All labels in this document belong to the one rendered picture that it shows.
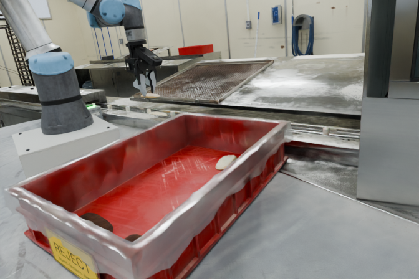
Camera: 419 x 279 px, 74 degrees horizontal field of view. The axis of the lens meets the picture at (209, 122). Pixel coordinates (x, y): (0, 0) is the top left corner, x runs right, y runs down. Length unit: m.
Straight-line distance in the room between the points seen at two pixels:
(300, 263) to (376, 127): 0.24
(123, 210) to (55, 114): 0.45
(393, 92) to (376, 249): 0.23
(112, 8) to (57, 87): 0.29
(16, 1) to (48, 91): 0.30
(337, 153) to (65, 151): 0.69
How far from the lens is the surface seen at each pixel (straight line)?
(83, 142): 0.85
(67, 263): 0.49
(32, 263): 0.56
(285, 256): 0.45
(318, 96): 0.98
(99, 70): 5.38
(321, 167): 0.68
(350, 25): 4.50
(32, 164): 0.84
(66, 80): 0.93
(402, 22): 0.49
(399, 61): 0.49
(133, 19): 1.11
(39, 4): 8.69
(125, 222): 0.56
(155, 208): 0.57
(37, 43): 1.07
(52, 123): 0.95
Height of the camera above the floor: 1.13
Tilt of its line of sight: 17 degrees down
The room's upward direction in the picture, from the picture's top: 6 degrees counter-clockwise
